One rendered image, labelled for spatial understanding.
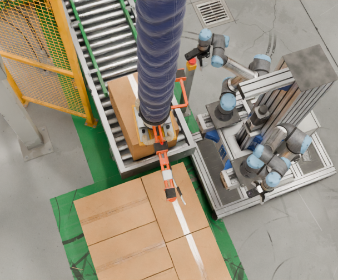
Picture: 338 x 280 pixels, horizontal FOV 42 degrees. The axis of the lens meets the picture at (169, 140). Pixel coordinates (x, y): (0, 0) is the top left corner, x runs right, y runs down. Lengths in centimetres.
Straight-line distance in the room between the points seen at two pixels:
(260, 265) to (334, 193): 106
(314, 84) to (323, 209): 221
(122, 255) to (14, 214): 126
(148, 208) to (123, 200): 22
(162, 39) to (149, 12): 21
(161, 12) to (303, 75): 102
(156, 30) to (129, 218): 201
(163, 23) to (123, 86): 167
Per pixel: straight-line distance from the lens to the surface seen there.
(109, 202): 374
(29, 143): 440
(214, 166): 421
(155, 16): 199
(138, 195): 374
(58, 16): 296
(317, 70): 267
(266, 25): 530
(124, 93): 361
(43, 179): 444
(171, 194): 304
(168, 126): 331
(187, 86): 401
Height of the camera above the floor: 419
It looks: 70 degrees down
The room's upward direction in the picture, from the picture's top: 9 degrees clockwise
